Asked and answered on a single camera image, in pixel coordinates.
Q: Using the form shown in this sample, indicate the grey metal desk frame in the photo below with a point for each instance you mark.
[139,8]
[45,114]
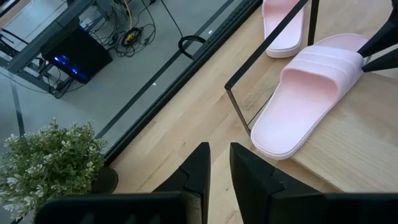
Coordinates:
[49,34]

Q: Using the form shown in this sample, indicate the black computer with blue lights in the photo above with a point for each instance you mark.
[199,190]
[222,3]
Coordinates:
[84,53]

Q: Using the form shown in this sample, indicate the black plant pot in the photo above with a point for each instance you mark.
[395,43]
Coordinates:
[107,180]

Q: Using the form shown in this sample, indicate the black table edge rail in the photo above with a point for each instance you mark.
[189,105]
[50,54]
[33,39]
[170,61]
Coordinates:
[171,93]

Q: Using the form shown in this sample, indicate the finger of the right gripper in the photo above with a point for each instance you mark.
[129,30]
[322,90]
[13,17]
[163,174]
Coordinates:
[385,62]
[384,39]

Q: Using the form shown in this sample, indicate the green artificial plant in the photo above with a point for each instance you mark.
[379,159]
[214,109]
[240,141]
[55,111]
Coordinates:
[46,161]

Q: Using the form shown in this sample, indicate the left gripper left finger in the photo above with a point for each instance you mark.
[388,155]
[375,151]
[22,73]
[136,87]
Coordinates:
[196,174]

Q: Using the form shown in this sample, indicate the pink slide sandal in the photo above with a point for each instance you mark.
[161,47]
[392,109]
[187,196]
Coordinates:
[298,112]
[284,28]

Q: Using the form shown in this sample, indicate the wooden shelf board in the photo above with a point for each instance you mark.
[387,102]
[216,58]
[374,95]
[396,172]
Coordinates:
[357,130]

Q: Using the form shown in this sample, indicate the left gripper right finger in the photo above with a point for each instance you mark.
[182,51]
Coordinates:
[252,180]

